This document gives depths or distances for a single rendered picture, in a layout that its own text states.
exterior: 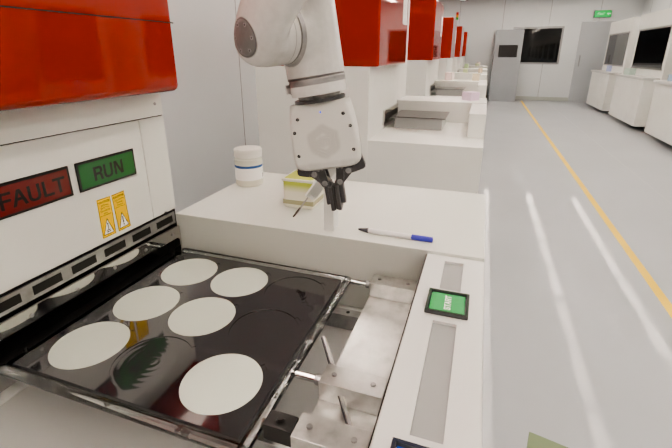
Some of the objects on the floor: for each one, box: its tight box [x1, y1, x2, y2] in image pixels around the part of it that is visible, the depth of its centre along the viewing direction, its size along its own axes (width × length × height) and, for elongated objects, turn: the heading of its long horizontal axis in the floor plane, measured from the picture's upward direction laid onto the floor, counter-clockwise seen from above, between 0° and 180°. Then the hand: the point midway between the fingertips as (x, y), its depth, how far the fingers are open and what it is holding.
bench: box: [586, 17, 641, 112], centre depth 944 cm, size 108×180×200 cm, turn 161°
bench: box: [609, 8, 672, 129], centre depth 748 cm, size 108×180×200 cm, turn 161°
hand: (336, 196), depth 65 cm, fingers closed
